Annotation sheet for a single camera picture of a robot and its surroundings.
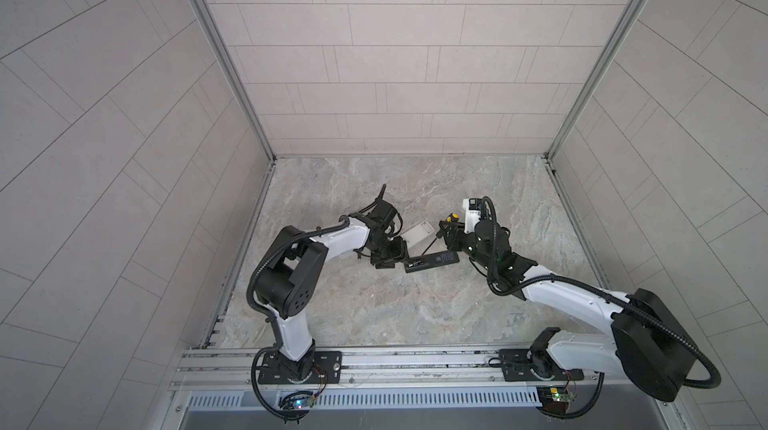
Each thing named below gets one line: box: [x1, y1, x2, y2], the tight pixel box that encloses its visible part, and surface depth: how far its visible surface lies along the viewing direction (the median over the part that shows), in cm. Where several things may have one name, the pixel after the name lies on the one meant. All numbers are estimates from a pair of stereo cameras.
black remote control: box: [404, 250, 460, 273], surface depth 90 cm
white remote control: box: [401, 220, 435, 247], surface depth 96 cm
